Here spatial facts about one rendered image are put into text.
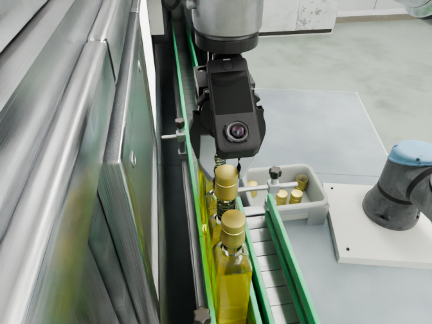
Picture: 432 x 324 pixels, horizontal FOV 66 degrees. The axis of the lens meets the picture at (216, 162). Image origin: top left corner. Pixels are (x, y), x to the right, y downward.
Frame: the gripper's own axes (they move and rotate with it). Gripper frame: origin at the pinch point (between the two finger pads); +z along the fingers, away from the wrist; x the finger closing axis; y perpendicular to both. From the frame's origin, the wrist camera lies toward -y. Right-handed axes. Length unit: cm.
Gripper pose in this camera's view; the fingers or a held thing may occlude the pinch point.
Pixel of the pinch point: (226, 175)
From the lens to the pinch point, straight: 48.6
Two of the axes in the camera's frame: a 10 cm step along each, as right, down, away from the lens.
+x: -9.9, 0.9, -1.1
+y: -1.4, -6.3, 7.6
